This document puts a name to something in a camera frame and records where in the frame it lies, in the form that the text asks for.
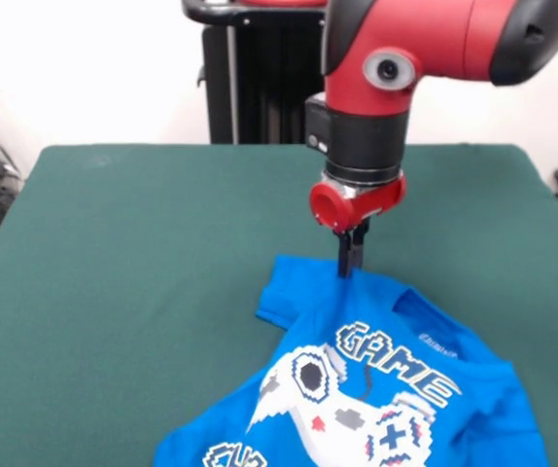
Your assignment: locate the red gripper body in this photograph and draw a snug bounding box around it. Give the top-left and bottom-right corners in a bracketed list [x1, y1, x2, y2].
[308, 172, 407, 231]

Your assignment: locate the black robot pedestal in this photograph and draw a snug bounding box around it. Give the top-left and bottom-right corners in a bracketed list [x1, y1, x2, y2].
[180, 0, 331, 145]

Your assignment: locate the blue game-controller print t-shirt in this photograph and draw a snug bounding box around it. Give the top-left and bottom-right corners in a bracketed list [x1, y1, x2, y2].
[152, 254, 550, 467]

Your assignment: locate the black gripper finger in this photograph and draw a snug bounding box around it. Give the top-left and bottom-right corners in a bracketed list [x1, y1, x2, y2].
[351, 218, 371, 269]
[332, 228, 356, 279]

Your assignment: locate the dark green table cloth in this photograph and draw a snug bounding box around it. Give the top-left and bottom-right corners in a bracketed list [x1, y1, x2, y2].
[0, 143, 558, 467]

